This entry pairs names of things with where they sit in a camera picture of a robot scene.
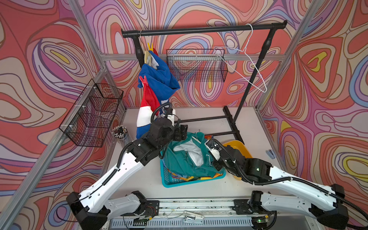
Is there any clear pencil cup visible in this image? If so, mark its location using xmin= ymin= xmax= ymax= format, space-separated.
xmin=112 ymin=125 xmax=132 ymax=147

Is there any teal plastic basket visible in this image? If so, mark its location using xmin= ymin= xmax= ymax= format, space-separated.
xmin=160 ymin=160 xmax=226 ymax=188

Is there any blue clothespin on table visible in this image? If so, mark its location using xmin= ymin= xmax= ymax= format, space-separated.
xmin=265 ymin=149 xmax=276 ymax=159

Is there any black wire basket rear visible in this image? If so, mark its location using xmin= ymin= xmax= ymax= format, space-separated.
xmin=166 ymin=48 xmax=228 ymax=82

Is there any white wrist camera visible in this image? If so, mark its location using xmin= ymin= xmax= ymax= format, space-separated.
xmin=165 ymin=108 xmax=175 ymax=126
xmin=206 ymin=139 xmax=220 ymax=161

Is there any blue white red jacket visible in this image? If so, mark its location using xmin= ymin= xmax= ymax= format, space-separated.
xmin=136 ymin=51 xmax=180 ymax=139

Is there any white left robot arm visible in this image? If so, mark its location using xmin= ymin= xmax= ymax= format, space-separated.
xmin=66 ymin=117 xmax=188 ymax=230

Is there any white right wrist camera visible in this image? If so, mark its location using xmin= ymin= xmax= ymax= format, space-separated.
xmin=206 ymin=139 xmax=220 ymax=161

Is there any teal green jacket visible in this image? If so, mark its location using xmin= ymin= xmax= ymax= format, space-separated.
xmin=163 ymin=131 xmax=223 ymax=179

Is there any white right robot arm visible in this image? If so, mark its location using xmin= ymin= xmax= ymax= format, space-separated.
xmin=207 ymin=140 xmax=368 ymax=230

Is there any red clothespin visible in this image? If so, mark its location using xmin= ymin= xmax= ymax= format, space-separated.
xmin=139 ymin=76 xmax=149 ymax=88

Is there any black clothes rack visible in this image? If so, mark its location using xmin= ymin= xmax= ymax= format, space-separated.
xmin=121 ymin=20 xmax=288 ymax=142

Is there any yellow clothespin on blue jacket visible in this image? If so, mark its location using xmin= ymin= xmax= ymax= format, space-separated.
xmin=147 ymin=43 xmax=154 ymax=52

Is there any white wire hanger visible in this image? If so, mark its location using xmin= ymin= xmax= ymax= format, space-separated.
xmin=214 ymin=23 xmax=268 ymax=94

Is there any black wire basket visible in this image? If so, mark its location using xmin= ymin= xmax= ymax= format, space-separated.
xmin=59 ymin=80 xmax=123 ymax=148
xmin=166 ymin=48 xmax=228 ymax=82

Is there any black wire basket left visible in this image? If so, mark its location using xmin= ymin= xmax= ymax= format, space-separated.
xmin=59 ymin=80 xmax=123 ymax=148

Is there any yellow plastic tray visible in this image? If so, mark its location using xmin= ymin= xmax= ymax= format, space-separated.
xmin=222 ymin=140 xmax=252 ymax=181

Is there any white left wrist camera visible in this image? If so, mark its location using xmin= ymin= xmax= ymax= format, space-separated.
xmin=165 ymin=108 xmax=175 ymax=126

